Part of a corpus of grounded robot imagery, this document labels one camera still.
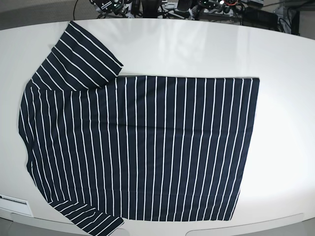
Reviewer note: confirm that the navy white striped T-shirt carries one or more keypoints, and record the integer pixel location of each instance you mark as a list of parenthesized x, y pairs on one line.
[(103, 148)]

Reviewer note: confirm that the white power strip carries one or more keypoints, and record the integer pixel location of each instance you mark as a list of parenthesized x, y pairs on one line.
[(194, 7)]

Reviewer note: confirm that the black box on floor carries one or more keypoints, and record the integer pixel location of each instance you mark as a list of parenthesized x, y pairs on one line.
[(259, 18)]

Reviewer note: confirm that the white paper label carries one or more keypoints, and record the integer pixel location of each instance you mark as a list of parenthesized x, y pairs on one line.
[(15, 205)]

